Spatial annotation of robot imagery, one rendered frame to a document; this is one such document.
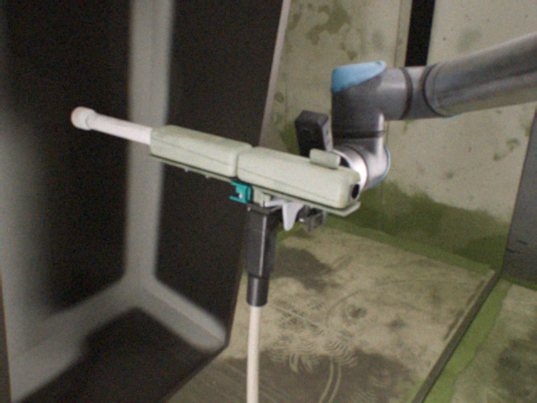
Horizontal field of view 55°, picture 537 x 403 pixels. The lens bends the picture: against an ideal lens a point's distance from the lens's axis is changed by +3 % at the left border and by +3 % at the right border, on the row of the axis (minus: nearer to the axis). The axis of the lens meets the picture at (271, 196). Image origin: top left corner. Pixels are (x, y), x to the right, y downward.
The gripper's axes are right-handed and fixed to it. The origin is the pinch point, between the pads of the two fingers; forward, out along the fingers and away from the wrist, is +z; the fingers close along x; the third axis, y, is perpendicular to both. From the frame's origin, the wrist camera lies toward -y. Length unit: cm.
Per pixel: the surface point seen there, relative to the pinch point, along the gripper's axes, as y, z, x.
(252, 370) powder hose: 26.3, -0.4, -1.4
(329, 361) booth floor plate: 98, -103, 27
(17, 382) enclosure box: 63, -5, 62
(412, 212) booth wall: 67, -207, 34
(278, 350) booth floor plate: 99, -98, 46
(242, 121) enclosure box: 0.2, -38.0, 30.3
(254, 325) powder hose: 19.4, -0.6, -0.9
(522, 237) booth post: 63, -203, -19
